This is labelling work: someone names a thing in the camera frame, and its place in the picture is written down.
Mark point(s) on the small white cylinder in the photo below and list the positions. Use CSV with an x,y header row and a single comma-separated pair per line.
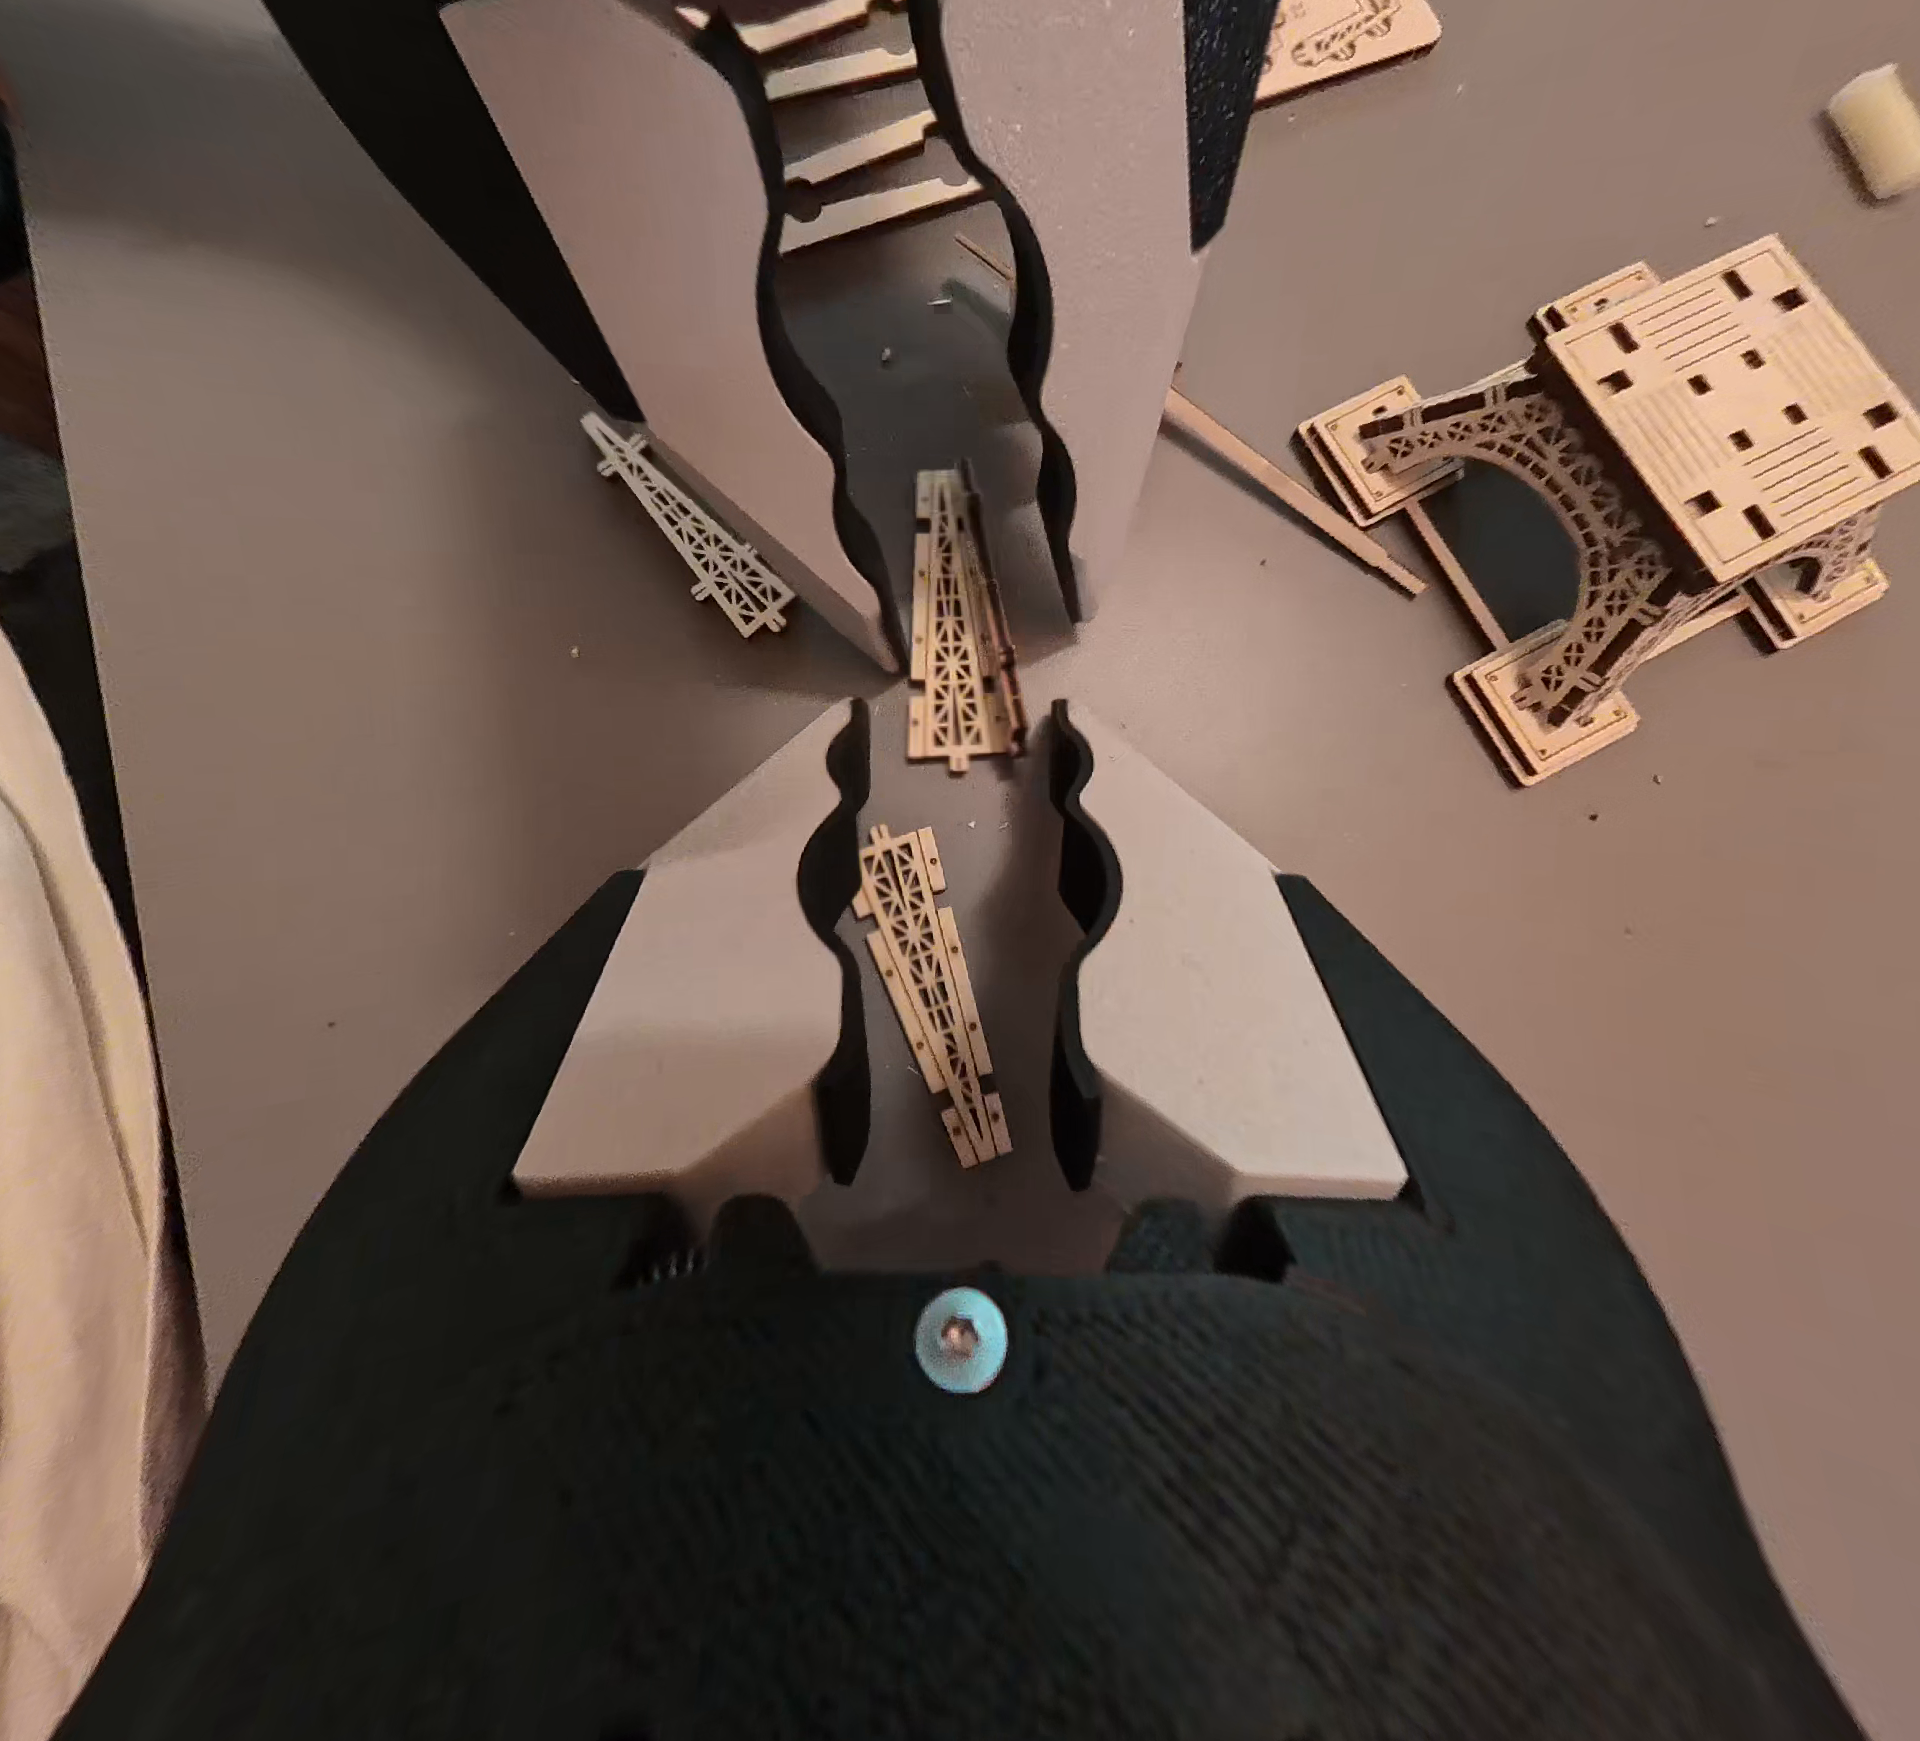
x,y
1882,136

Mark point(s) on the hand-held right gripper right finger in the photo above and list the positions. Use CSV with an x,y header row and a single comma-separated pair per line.
x,y
1215,1036

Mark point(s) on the wooden sheet with slotted bars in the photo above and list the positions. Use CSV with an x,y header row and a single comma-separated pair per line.
x,y
864,197

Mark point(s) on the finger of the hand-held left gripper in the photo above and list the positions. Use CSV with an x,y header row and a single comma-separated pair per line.
x,y
1096,122
630,242

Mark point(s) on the joined wooden lattice tower pieces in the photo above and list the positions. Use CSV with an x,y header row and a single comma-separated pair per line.
x,y
948,661

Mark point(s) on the person's beige clothing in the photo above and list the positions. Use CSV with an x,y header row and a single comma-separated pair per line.
x,y
61,1171

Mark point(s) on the wooden lattice tower piece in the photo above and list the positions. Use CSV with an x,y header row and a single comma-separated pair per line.
x,y
915,961
697,542

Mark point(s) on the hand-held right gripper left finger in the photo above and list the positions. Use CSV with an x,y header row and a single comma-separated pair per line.
x,y
675,1036

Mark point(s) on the wooden stick tool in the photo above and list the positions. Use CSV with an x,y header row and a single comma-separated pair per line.
x,y
1275,482

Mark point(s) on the wooden tower base model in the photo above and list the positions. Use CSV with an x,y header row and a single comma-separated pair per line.
x,y
1725,392

